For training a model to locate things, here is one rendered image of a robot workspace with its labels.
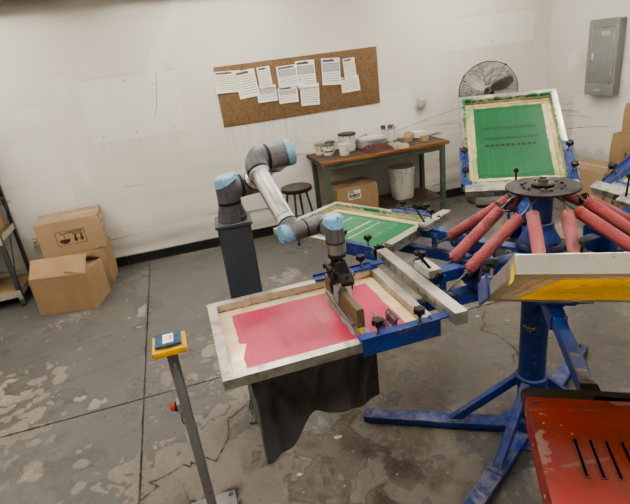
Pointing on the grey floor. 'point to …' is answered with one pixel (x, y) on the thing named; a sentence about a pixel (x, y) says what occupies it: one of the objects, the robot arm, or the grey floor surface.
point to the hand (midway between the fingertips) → (343, 300)
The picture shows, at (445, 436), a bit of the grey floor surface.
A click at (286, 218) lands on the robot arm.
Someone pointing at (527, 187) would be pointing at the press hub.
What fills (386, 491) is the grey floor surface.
